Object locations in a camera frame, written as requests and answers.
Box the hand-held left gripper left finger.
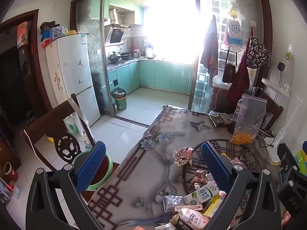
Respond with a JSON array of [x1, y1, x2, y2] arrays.
[[26, 141, 107, 230]]

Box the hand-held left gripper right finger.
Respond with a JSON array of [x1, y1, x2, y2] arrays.
[[201, 142, 281, 230]]

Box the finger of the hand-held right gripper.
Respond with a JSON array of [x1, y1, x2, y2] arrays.
[[277, 143, 300, 173]]

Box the red bucket with green rim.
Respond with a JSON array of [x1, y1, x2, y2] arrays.
[[72, 151, 113, 191]]

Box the pink paper ball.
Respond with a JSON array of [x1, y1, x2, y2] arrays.
[[189, 170, 214, 191], [173, 147, 194, 167]]

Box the tall yellow box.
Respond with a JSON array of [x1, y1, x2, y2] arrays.
[[203, 190, 227, 217]]

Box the green kitchen trash bin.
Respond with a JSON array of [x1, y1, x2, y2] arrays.
[[111, 87, 128, 111]]

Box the white plastic jug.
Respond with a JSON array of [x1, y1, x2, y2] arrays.
[[83, 134, 94, 149]]

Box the white green milk carton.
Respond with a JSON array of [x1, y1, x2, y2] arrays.
[[183, 181, 220, 205]]

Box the dark snack packet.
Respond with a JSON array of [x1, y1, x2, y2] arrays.
[[207, 111, 232, 127]]

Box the green plastic bottle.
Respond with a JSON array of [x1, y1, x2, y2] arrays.
[[64, 115, 79, 135]]

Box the small flat pink box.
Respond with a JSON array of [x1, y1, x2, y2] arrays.
[[174, 204, 204, 212]]

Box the clear bag of orange snacks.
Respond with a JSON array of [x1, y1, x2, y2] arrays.
[[230, 93, 267, 145]]

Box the silver foil wrapper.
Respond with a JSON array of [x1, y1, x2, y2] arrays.
[[163, 195, 185, 212]]

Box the pink white snack box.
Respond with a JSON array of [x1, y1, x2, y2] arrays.
[[177, 208, 211, 230]]

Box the floral tablecloth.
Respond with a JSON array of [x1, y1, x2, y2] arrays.
[[87, 104, 295, 230]]

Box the carved wooden chair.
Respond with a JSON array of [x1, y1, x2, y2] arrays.
[[19, 93, 120, 190]]

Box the white desk lamp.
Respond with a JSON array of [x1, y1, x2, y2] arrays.
[[261, 77, 301, 166]]

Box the red cup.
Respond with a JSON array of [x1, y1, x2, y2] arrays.
[[3, 162, 19, 182]]

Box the red hanging cloth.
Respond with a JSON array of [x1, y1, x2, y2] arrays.
[[225, 29, 255, 104]]

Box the black hanging bag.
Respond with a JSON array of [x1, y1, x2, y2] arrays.
[[222, 50, 238, 84]]

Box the turquoise kitchen cabinets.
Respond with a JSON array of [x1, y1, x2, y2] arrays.
[[91, 0, 193, 95]]

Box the white refrigerator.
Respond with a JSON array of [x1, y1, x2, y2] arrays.
[[45, 33, 101, 127]]

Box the black white patterned bag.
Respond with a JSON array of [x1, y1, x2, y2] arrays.
[[246, 36, 270, 69]]

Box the dark wooden door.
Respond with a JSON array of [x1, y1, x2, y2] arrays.
[[0, 10, 52, 130]]

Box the glass sliding door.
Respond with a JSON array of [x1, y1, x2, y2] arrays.
[[72, 0, 106, 118]]

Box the range hood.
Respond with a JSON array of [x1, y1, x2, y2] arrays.
[[106, 24, 131, 47]]

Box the blue box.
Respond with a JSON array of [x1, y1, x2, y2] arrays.
[[41, 30, 57, 48]]

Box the clear plastic drawer box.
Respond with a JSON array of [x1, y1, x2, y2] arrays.
[[51, 26, 64, 39]]

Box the red hanging decoration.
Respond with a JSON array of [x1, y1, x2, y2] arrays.
[[16, 21, 30, 49]]

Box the white wall socket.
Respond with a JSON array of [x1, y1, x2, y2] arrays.
[[283, 44, 293, 72]]

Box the hanging wall organizer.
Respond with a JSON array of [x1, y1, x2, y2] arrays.
[[224, 7, 244, 52]]

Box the silver exhaust duct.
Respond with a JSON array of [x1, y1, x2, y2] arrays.
[[108, 8, 119, 25]]

